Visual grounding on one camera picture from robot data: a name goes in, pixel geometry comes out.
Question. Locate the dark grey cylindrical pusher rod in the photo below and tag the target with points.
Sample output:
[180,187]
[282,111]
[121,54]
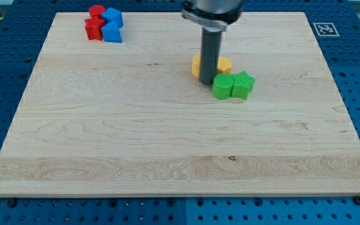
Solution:
[210,47]

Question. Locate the yellow hexagon block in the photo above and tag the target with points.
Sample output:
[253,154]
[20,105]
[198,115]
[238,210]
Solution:
[224,65]

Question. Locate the green cylinder block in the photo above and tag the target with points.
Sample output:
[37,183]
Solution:
[222,86]

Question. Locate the green star block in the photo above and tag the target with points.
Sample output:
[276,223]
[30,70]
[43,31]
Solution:
[243,85]

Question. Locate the blue wedge block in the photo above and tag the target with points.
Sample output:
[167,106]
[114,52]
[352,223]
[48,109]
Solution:
[111,32]

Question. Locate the blue cube block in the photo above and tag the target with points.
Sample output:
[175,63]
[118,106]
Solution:
[113,15]

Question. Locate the white fiducial marker tag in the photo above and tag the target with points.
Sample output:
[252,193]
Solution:
[325,29]

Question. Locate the light wooden board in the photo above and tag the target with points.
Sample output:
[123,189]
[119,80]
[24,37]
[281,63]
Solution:
[101,119]

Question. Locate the red star block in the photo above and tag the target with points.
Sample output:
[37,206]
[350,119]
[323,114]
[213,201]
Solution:
[93,28]

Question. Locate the red cylinder block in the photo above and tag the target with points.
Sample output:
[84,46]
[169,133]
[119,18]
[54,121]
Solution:
[96,11]

